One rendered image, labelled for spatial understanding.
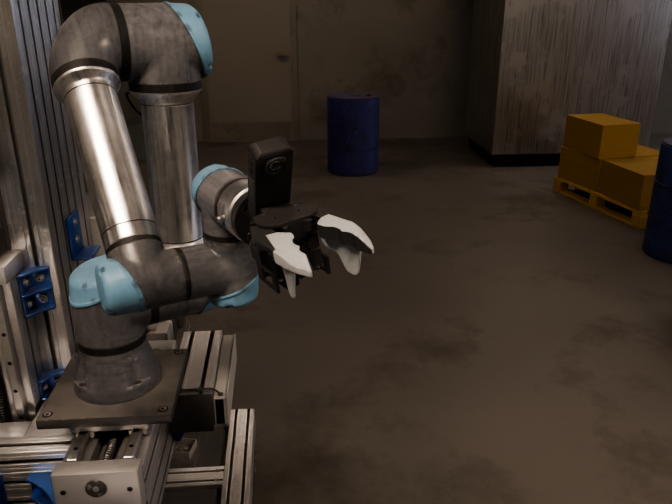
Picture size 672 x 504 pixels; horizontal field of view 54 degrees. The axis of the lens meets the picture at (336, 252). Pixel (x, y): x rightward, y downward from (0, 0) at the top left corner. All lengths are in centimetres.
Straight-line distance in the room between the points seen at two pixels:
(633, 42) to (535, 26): 103
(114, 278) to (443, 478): 195
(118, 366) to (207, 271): 35
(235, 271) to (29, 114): 53
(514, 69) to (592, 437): 467
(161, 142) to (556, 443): 220
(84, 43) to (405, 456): 208
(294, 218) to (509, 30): 628
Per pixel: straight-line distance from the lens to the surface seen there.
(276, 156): 72
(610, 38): 734
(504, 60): 695
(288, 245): 67
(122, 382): 120
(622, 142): 600
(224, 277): 91
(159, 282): 88
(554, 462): 281
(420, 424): 289
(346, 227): 70
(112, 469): 115
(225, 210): 83
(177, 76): 108
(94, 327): 117
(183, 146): 112
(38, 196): 131
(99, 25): 106
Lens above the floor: 170
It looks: 22 degrees down
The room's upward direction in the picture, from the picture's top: straight up
